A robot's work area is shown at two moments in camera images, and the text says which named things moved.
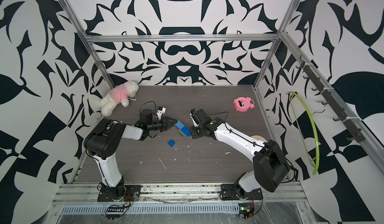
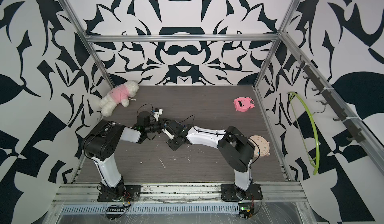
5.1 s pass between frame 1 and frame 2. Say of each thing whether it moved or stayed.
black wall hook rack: stayed
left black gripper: stayed
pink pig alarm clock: stayed
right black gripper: moved
